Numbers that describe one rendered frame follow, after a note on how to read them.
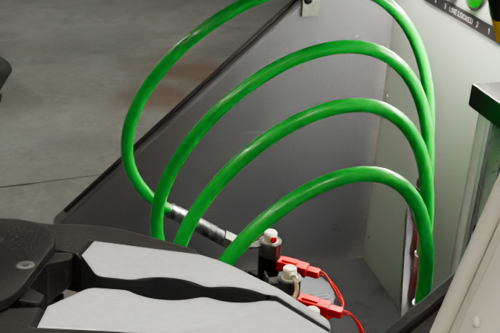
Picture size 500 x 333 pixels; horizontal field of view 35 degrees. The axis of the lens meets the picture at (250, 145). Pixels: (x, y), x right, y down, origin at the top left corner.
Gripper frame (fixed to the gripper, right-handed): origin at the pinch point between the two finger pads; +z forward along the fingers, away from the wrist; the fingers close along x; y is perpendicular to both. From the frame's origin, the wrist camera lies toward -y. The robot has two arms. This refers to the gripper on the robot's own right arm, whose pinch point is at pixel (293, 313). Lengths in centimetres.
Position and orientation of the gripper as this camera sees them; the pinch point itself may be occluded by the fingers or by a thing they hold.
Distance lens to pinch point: 26.8
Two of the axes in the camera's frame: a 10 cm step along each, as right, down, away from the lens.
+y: -0.6, 9.5, 3.0
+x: -0.8, 3.0, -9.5
